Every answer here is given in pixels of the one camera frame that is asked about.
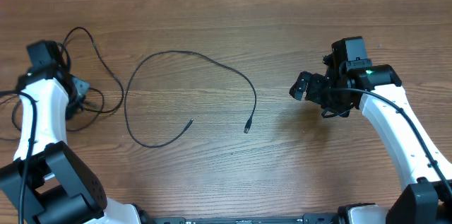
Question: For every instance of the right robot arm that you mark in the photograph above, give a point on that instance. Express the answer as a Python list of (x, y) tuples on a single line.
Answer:
[(351, 82)]

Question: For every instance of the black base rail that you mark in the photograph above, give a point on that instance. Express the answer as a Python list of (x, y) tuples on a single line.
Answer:
[(243, 219)]

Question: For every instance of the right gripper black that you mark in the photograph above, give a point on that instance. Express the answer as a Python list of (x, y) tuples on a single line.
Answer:
[(316, 87)]

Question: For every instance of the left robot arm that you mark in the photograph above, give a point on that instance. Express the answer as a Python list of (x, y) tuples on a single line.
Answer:
[(47, 182)]

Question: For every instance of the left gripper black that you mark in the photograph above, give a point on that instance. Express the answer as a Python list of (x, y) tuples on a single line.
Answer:
[(78, 87)]

